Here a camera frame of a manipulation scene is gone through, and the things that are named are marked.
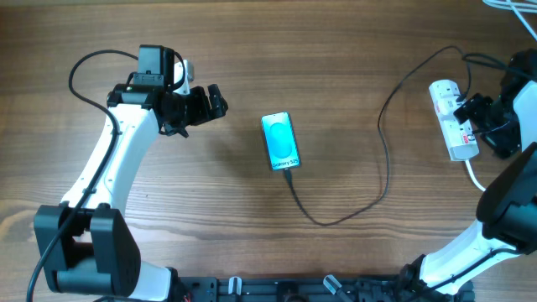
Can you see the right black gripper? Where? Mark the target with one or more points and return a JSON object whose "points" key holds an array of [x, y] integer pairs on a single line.
{"points": [[506, 143]]}

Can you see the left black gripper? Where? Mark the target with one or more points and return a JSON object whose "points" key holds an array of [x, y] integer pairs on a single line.
{"points": [[202, 112]]}

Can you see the blue Galaxy smartphone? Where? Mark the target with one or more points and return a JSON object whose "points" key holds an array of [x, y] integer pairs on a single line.
{"points": [[280, 141]]}

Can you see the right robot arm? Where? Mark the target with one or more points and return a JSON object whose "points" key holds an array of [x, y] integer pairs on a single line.
{"points": [[506, 212]]}

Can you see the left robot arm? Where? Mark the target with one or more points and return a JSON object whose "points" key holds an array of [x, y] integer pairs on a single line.
{"points": [[85, 244]]}

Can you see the white USB charger plug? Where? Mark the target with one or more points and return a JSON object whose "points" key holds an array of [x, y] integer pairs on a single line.
{"points": [[447, 106]]}

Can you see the white power strip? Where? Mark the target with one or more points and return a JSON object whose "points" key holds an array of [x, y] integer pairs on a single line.
{"points": [[460, 141]]}

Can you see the black mounting rail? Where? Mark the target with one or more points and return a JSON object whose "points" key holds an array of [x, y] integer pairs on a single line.
{"points": [[376, 288]]}

